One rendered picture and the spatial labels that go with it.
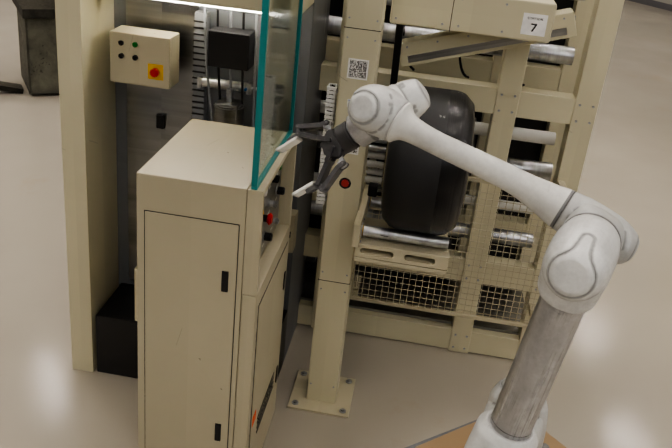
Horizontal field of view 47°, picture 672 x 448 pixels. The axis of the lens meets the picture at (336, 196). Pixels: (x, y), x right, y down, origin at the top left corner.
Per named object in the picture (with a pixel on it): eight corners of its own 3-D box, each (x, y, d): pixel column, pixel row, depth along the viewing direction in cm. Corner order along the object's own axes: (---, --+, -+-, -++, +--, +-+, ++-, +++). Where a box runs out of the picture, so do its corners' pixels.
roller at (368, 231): (359, 237, 298) (360, 227, 296) (360, 232, 302) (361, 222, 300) (450, 251, 295) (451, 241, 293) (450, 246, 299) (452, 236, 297)
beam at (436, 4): (388, 23, 297) (393, -17, 291) (393, 12, 321) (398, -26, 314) (549, 44, 292) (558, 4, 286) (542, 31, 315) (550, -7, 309)
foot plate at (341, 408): (287, 407, 337) (287, 403, 336) (298, 370, 361) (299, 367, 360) (348, 418, 334) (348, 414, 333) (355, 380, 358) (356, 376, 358)
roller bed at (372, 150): (338, 180, 341) (345, 116, 329) (343, 168, 354) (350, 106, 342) (383, 187, 339) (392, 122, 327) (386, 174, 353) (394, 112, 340)
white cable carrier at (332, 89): (315, 203, 305) (326, 86, 285) (317, 198, 309) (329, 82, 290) (326, 205, 304) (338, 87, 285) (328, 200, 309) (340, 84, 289)
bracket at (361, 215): (351, 247, 296) (353, 224, 292) (362, 204, 332) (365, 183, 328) (359, 248, 296) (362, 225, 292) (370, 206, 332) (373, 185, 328)
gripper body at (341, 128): (366, 150, 198) (336, 167, 201) (354, 123, 201) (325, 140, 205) (352, 143, 192) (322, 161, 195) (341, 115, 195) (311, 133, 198)
